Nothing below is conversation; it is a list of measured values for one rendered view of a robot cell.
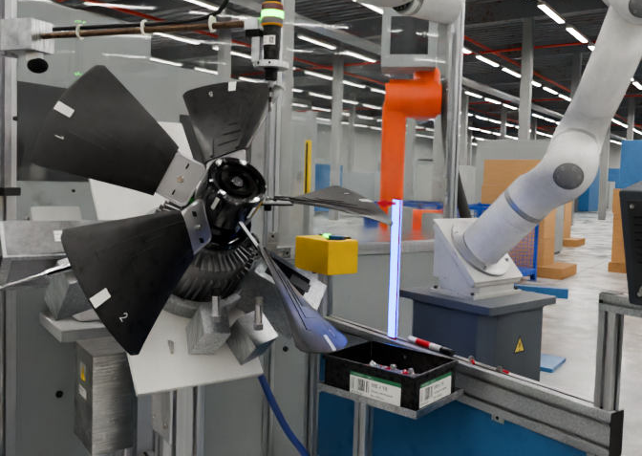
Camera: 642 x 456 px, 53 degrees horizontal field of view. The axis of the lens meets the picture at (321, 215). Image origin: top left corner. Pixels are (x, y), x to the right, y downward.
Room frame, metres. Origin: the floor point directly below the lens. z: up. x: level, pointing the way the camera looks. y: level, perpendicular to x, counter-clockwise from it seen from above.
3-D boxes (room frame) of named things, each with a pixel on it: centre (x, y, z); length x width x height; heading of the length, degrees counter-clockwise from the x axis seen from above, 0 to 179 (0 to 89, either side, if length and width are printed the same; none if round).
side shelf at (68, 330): (1.67, 0.52, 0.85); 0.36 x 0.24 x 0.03; 125
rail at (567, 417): (1.41, -0.24, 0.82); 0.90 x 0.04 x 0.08; 35
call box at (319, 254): (1.73, -0.02, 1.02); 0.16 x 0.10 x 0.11; 35
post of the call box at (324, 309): (1.73, -0.02, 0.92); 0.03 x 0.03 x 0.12; 35
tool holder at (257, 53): (1.29, 0.12, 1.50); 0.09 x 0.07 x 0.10; 70
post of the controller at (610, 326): (1.06, -0.49, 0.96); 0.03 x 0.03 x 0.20; 35
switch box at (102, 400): (1.43, 0.48, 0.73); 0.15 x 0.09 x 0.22; 35
